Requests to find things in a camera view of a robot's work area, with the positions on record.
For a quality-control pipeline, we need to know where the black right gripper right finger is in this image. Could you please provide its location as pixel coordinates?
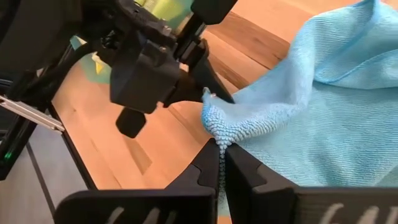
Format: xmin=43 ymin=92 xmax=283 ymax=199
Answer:
xmin=225 ymin=142 xmax=398 ymax=224

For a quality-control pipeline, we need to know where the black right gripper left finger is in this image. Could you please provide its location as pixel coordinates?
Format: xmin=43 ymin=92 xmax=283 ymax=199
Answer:
xmin=54 ymin=138 xmax=221 ymax=224

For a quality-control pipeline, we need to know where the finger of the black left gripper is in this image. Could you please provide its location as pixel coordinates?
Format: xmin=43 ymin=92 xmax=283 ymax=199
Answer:
xmin=175 ymin=0 xmax=239 ymax=105
xmin=116 ymin=77 xmax=205 ymax=139

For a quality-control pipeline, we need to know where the lime green microfiber towel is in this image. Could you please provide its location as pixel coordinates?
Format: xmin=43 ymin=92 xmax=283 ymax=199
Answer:
xmin=135 ymin=0 xmax=193 ymax=24

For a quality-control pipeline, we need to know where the yellow microfiber towel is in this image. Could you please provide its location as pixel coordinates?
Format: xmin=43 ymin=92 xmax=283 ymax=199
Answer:
xmin=93 ymin=55 xmax=105 ymax=75

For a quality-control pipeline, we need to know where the blue microfiber towel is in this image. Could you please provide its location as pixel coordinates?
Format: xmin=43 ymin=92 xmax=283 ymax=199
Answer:
xmin=200 ymin=0 xmax=398 ymax=224

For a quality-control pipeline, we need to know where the silver metal bar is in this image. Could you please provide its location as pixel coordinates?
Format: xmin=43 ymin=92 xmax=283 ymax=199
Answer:
xmin=0 ymin=95 xmax=65 ymax=133

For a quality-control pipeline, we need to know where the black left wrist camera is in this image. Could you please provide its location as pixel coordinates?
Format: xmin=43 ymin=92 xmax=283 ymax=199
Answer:
xmin=109 ymin=39 xmax=182 ymax=114

